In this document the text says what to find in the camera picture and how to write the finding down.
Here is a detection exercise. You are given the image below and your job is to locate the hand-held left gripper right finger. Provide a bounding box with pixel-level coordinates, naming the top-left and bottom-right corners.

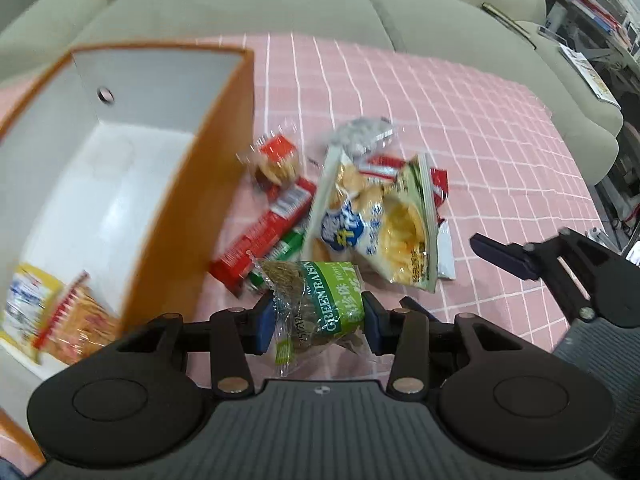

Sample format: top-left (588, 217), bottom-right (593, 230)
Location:
top-left (361, 291), bottom-right (551, 401)

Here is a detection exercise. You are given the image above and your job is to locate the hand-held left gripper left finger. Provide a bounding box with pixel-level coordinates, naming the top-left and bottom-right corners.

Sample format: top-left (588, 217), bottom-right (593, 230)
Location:
top-left (112, 296), bottom-right (277, 401)

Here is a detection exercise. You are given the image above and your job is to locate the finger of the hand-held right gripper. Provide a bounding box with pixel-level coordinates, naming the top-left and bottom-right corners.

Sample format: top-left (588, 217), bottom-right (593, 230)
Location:
top-left (399, 297), bottom-right (443, 322)
top-left (470, 227), bottom-right (640, 328)

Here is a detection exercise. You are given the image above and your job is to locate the green raisin packet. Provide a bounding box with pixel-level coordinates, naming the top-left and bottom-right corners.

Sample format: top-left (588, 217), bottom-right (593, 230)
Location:
top-left (252, 257), bottom-right (368, 378)

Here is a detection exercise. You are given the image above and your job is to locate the red and white snack bag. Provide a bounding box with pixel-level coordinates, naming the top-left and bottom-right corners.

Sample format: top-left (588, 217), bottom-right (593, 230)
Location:
top-left (361, 154), bottom-right (457, 281)

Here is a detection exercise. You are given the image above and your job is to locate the orange box with white inside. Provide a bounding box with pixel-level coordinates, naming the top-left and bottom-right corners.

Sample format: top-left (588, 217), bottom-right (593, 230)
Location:
top-left (0, 42), bottom-right (256, 468)

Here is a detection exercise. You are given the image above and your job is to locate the green snack packet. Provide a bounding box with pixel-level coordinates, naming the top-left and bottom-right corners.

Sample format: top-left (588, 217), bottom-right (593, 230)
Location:
top-left (247, 227), bottom-right (308, 293)

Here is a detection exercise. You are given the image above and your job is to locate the yellow chips bag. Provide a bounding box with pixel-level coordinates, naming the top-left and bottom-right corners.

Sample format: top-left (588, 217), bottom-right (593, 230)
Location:
top-left (302, 152), bottom-right (441, 293)

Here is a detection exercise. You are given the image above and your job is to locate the long red snack packet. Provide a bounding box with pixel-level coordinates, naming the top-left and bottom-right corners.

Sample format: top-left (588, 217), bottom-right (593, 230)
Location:
top-left (207, 177), bottom-right (318, 293)

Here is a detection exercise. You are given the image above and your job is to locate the pink checked tablecloth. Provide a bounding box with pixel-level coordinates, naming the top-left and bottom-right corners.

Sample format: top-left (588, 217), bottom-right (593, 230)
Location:
top-left (0, 34), bottom-right (608, 386)

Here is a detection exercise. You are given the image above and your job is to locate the small red cracker packet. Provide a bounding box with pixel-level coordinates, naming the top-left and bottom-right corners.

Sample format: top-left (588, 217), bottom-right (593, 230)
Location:
top-left (236, 132), bottom-right (306, 193)

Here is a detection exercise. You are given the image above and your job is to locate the orange snack packet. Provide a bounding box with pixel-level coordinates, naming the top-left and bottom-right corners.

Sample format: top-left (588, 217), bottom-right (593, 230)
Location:
top-left (32, 270), bottom-right (123, 366)

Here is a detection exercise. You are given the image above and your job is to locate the clear grey snack packet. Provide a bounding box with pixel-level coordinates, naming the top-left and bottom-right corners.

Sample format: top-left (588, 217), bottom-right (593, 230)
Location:
top-left (322, 115), bottom-right (401, 158)

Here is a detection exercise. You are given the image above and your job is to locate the colourful magazine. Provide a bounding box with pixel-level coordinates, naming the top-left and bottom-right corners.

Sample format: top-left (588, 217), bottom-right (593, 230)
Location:
top-left (557, 42), bottom-right (623, 108)

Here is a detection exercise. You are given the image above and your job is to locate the dark book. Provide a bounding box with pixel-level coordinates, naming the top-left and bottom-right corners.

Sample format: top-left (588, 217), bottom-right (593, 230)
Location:
top-left (481, 2), bottom-right (538, 48)

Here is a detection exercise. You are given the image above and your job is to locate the yellow snack packet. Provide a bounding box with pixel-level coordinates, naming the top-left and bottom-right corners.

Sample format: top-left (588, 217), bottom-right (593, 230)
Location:
top-left (0, 262), bottom-right (66, 366)

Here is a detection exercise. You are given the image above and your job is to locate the row of books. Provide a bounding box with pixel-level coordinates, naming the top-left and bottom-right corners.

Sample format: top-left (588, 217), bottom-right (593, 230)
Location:
top-left (542, 0), bottom-right (632, 36)

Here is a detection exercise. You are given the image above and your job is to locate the beige sofa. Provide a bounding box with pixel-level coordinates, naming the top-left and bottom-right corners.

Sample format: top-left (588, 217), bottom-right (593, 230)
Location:
top-left (0, 0), bottom-right (623, 186)

